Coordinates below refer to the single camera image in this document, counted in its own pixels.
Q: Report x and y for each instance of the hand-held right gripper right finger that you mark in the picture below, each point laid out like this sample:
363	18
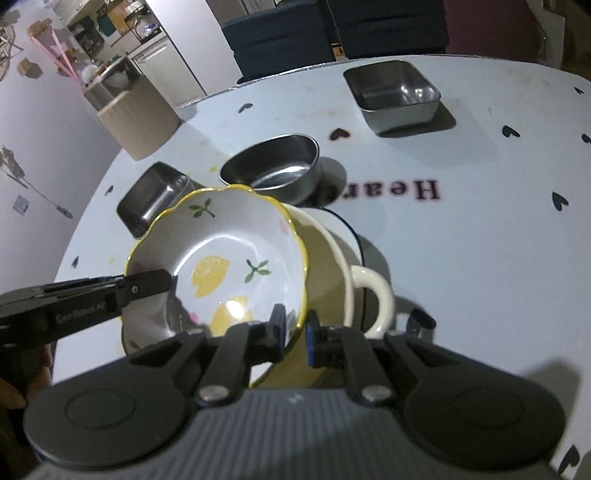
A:
312	344

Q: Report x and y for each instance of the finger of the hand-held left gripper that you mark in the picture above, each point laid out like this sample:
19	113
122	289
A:
147	286

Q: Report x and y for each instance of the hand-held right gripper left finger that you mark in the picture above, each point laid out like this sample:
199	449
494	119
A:
277	323

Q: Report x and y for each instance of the scalloped floral ceramic bowl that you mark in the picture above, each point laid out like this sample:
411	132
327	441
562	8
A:
217	249

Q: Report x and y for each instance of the large square steel container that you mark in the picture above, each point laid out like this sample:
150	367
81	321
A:
152	198

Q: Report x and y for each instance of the round steel bowl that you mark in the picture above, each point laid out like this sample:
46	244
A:
277	166

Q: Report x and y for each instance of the person's left hand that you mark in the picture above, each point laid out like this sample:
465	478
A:
23	374

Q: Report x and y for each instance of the beige cylindrical bin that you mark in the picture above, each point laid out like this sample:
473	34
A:
138	124

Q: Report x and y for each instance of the white kitchen cabinet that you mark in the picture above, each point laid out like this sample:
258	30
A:
171	69

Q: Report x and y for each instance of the small rectangular steel container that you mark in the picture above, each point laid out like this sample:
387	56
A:
392	97

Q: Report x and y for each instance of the pink rack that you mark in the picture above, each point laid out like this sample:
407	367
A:
53	46

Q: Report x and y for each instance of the grey wall decal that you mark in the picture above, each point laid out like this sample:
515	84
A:
18	170

